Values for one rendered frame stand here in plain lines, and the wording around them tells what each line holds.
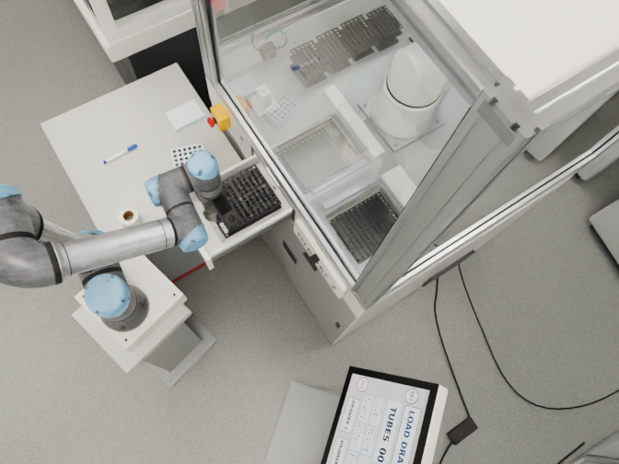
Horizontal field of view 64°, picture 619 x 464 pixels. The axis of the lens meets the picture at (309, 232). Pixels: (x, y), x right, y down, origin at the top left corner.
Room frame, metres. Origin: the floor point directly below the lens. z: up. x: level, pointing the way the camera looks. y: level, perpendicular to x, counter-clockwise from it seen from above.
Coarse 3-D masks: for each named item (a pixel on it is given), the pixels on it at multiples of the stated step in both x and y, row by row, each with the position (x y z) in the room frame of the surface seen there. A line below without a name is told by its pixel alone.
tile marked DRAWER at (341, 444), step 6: (336, 438) -0.03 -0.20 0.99; (342, 438) -0.03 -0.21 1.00; (336, 444) -0.05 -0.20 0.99; (342, 444) -0.04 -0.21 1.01; (336, 450) -0.06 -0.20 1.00; (342, 450) -0.06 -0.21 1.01; (336, 456) -0.08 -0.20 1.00; (342, 456) -0.07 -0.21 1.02; (330, 462) -0.10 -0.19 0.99; (336, 462) -0.09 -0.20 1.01; (342, 462) -0.09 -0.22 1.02
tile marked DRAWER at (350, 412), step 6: (348, 402) 0.07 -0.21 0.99; (354, 402) 0.07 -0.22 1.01; (348, 408) 0.05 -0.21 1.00; (354, 408) 0.05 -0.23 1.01; (348, 414) 0.03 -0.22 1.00; (354, 414) 0.04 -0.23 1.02; (342, 420) 0.02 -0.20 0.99; (348, 420) 0.02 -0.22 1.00; (354, 420) 0.02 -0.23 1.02; (342, 426) 0.00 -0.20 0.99; (348, 426) 0.00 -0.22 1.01; (348, 432) -0.01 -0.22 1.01
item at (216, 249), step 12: (252, 156) 0.82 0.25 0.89; (228, 168) 0.75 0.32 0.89; (240, 168) 0.78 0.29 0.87; (264, 168) 0.81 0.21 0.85; (192, 192) 0.64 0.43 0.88; (276, 192) 0.73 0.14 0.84; (288, 204) 0.69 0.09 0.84; (276, 216) 0.61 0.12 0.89; (288, 216) 0.64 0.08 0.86; (252, 228) 0.55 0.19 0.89; (264, 228) 0.57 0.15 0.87; (216, 240) 0.50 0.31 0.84; (228, 240) 0.51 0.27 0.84; (240, 240) 0.51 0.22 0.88; (216, 252) 0.44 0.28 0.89
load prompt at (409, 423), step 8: (408, 408) 0.08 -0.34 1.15; (416, 408) 0.08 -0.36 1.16; (408, 416) 0.06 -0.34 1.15; (416, 416) 0.06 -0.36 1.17; (400, 424) 0.03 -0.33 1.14; (408, 424) 0.04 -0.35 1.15; (416, 424) 0.04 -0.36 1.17; (400, 432) 0.02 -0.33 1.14; (408, 432) 0.02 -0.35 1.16; (400, 440) 0.00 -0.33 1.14; (408, 440) 0.00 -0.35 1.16; (400, 448) -0.02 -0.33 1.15; (408, 448) -0.02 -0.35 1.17; (392, 456) -0.04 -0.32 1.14; (400, 456) -0.04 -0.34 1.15; (408, 456) -0.03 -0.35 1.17
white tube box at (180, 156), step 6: (198, 144) 0.87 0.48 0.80; (174, 150) 0.83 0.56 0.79; (180, 150) 0.84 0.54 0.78; (186, 150) 0.84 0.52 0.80; (192, 150) 0.84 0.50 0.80; (198, 150) 0.85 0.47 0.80; (174, 156) 0.81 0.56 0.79; (180, 156) 0.82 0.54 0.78; (186, 156) 0.81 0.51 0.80; (174, 162) 0.78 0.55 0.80; (180, 162) 0.78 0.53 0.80; (186, 162) 0.79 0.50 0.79
